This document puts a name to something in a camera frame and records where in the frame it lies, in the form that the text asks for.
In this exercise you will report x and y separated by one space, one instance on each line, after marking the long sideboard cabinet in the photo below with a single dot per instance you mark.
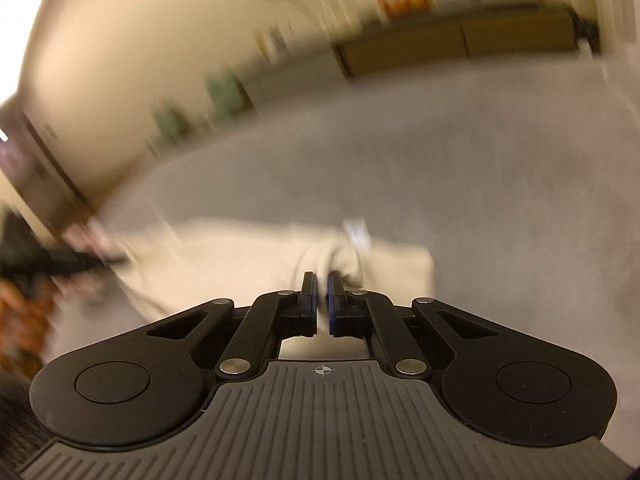
416 41

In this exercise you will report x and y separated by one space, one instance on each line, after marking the green plastic chair left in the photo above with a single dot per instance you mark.
172 127

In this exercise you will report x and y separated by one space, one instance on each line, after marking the left hand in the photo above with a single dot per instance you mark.
25 321

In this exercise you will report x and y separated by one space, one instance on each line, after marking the cream white garment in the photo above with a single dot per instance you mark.
174 268

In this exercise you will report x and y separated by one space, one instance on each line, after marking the green plastic chair right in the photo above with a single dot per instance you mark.
227 95

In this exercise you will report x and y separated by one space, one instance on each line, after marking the red fruit bowl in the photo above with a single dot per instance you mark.
391 9

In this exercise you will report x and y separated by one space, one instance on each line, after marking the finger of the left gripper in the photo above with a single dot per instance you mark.
93 261

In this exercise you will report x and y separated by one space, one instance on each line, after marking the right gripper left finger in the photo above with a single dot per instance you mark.
237 343

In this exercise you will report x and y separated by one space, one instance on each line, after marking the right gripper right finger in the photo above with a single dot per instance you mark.
414 342

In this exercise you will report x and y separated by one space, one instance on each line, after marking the green plastic chair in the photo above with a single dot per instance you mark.
227 95
172 127

